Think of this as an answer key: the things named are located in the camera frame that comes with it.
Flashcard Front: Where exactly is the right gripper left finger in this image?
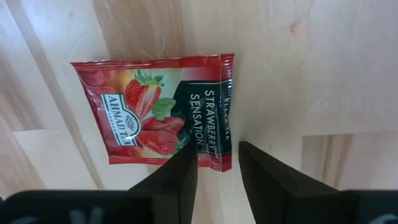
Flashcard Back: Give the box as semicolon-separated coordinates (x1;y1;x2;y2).
0;138;199;224

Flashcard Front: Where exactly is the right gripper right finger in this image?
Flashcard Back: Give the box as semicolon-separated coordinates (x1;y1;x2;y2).
238;141;398;224

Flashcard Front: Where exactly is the red strawberry tea packet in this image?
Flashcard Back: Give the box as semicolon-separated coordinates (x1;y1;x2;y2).
70;53;236;173

